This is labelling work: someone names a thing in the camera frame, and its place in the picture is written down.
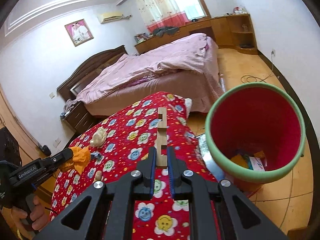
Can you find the pink quilt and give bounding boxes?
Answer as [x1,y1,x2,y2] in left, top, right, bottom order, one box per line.
[76,33,222,105]

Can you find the person's left hand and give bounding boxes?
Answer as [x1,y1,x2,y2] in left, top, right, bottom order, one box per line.
[11,196,49,233]

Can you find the long wooden cabinet desk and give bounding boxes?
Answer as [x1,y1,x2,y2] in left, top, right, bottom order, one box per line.
[135,14,258,55]

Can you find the grey clothes pile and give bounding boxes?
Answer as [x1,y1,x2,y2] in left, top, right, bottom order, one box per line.
[152,26,180,37]

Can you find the red smiley flower blanket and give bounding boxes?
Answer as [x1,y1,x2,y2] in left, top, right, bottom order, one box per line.
[50,92,215,239]

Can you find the white floor cable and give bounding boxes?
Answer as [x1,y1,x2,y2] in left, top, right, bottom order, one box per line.
[240,49,277,84]

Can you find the black wall charger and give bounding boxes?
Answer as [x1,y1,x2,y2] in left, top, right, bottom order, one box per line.
[38,144,52,157]

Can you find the dark wooden bed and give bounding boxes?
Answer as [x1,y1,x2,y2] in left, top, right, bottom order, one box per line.
[57,33,223,116]

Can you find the wooden notched block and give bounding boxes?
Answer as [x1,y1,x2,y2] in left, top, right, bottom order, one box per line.
[155,107,168,167]

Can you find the framed wedding photo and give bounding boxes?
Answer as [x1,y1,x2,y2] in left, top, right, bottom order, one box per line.
[65,19,94,47]

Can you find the floral red curtain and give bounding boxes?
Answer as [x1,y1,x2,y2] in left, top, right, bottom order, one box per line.
[134,0,189,32]

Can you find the magazine on floor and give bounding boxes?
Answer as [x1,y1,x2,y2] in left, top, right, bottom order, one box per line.
[196,134,225,181]

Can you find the dark wooden nightstand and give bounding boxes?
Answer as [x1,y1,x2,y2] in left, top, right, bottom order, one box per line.
[60,102,99,134]

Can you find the clothes on nightstand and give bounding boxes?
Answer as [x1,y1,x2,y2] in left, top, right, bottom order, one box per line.
[60,99,78,120]

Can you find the red bin green rim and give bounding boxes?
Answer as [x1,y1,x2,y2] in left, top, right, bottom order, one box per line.
[205,82,306,184]

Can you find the crumpled cream tissue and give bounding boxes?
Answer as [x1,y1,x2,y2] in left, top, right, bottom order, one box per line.
[90,127,107,147]

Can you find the wall air conditioner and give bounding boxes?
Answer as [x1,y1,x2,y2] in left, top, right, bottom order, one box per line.
[97,11,132,24]

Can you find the peanut shell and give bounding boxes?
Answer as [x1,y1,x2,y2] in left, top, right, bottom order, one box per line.
[94,171,103,182]

